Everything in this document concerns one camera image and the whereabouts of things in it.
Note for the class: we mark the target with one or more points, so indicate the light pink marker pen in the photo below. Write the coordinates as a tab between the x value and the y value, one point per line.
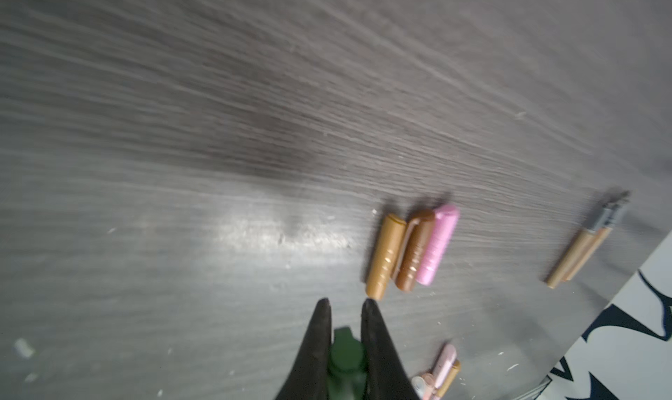
443	365

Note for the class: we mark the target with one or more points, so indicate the lilac pink pen cap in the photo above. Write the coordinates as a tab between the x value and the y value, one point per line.
446	219

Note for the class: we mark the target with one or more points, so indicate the brown pen cap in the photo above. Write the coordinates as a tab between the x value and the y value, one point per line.
416	240

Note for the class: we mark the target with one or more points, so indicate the green pen cap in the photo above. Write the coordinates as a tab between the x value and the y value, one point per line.
347	367

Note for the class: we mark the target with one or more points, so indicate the olive tan marker pen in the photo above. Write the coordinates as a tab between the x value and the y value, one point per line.
445	386

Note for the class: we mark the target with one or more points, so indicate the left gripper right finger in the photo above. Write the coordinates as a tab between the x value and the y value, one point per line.
386	377

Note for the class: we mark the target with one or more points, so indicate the brown marker pen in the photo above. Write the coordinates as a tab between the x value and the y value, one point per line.
598	232

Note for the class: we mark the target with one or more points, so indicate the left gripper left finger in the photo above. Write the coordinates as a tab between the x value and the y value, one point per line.
308	377

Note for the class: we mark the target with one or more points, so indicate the gold pen cap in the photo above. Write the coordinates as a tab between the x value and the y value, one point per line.
386	254

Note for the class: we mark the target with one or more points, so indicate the gold ochre marker pen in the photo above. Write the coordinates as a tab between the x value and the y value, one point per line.
579	245

